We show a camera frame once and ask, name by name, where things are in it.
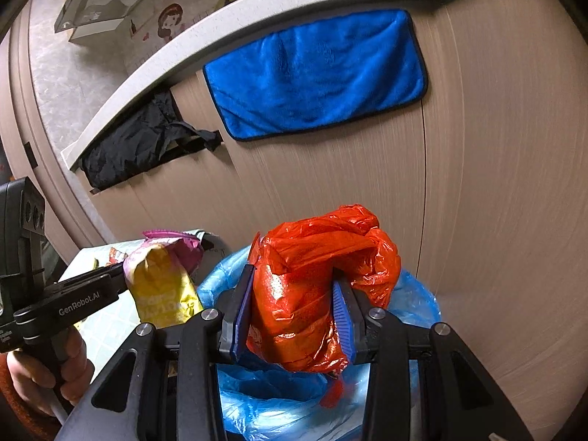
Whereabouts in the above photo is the blue trash bag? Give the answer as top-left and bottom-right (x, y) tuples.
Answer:
(197, 243), (442, 441)

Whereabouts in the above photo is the grey kitchen countertop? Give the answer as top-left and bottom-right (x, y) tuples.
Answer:
(60, 0), (588, 173)

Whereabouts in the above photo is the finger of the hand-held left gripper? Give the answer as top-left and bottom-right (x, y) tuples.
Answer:
(55, 262), (128, 295)

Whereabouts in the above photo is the beige kitchen cabinet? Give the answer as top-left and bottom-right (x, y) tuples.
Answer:
(69, 0), (588, 441)

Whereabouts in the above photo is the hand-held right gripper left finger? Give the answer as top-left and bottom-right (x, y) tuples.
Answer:
(60, 264), (256, 441)

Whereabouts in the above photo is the person's left hand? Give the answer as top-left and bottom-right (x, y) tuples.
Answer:
(0, 330), (95, 419)

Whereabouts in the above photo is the blue towel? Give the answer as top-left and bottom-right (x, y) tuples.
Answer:
(202, 8), (431, 143)

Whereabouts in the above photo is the green grid tablecloth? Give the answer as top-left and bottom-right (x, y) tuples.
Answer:
(60, 227), (222, 361)

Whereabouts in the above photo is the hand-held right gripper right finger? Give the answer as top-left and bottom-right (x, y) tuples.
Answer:
(331, 278), (536, 441)

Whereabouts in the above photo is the black cloth bag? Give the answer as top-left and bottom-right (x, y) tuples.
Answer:
(79, 89), (224, 192)

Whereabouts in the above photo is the yellow purple snack packet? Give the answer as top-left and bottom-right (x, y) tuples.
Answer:
(123, 230), (205, 332)

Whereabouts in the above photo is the cartoon wall sticker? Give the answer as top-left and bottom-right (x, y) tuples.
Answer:
(124, 0), (424, 72)

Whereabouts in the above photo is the red plastic bag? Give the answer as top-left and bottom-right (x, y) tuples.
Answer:
(245, 204), (402, 410)

